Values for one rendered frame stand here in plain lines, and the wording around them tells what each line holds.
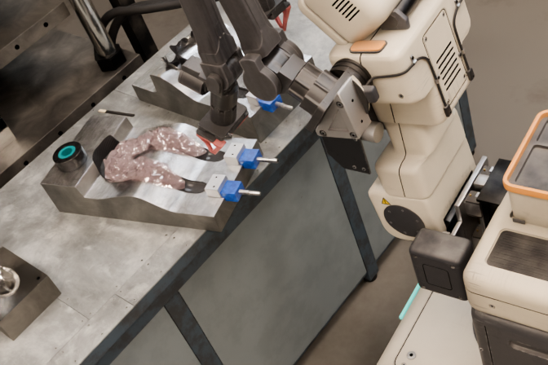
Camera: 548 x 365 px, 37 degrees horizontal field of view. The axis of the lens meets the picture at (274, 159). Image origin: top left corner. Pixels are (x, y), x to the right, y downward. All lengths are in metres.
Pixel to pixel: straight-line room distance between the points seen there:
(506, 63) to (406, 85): 1.92
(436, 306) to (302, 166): 0.53
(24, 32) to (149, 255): 0.90
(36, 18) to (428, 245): 1.40
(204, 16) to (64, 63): 1.34
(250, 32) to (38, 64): 1.51
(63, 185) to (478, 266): 1.03
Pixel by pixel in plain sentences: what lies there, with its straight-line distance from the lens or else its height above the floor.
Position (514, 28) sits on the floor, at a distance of 3.60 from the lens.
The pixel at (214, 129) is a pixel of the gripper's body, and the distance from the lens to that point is 1.73.
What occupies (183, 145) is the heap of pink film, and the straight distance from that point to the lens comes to 2.02.
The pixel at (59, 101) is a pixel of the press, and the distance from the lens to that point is 2.65.
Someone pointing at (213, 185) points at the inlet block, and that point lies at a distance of 1.90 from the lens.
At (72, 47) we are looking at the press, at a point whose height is 0.78.
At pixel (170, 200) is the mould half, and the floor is 0.86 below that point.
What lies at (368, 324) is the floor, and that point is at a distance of 2.63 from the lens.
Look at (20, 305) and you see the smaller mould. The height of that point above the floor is 0.86.
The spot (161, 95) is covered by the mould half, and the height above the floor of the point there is 0.86.
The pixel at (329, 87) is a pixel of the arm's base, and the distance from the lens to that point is 1.48.
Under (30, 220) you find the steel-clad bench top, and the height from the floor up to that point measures 0.80.
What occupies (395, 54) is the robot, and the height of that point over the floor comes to 1.23.
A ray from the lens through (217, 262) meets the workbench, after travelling 2.08.
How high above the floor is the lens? 2.10
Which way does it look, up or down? 40 degrees down
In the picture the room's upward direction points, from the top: 22 degrees counter-clockwise
